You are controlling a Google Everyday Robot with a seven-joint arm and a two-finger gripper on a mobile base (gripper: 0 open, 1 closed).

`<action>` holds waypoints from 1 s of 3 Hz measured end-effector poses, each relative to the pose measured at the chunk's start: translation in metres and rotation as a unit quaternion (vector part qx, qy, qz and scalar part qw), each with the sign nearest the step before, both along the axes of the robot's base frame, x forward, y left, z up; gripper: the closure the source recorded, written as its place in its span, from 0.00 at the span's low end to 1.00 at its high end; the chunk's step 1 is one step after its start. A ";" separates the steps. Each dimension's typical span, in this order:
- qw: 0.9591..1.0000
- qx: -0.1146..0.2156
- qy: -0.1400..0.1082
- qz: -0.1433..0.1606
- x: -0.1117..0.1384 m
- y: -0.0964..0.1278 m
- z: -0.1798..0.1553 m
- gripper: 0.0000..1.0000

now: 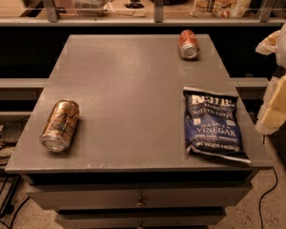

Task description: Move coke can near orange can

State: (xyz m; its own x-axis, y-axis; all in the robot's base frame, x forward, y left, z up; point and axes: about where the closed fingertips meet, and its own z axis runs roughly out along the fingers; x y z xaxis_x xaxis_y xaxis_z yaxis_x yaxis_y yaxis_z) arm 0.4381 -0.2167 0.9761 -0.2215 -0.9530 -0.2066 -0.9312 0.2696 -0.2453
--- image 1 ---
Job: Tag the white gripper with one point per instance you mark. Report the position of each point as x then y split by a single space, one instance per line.
273 110

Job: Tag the red coke can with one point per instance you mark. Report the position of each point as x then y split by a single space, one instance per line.
188 45

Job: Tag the orange soda can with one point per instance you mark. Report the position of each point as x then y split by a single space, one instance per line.
60 127

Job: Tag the blue potato chips bag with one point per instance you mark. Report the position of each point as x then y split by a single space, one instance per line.
210 125

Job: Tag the colourful snack bag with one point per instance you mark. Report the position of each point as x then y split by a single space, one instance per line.
220 8

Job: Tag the grey drawer cabinet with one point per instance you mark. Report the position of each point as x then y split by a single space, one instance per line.
105 148

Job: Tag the round drawer knob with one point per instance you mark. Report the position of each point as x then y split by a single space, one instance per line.
140 203

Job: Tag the clear plastic container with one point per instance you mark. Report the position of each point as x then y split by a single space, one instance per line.
90 8

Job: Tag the metal shelf rail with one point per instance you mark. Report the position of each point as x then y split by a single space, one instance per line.
127 13

